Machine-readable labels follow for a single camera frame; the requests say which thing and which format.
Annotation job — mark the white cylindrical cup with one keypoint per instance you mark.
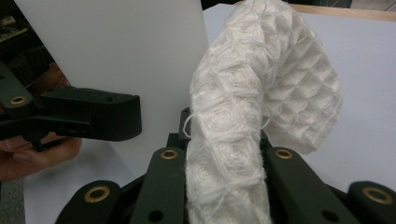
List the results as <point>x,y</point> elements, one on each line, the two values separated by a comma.
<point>124,46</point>

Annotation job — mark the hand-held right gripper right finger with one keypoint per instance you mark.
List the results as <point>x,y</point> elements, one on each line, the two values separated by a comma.
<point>295,186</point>

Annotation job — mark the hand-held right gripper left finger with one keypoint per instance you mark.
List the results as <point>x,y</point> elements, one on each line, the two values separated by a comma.
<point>162,186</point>

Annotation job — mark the white table cover sheet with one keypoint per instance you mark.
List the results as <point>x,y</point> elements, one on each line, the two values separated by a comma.
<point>358,93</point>

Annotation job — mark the white waffle cloth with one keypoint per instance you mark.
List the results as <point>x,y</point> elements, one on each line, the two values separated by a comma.
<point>230,124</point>

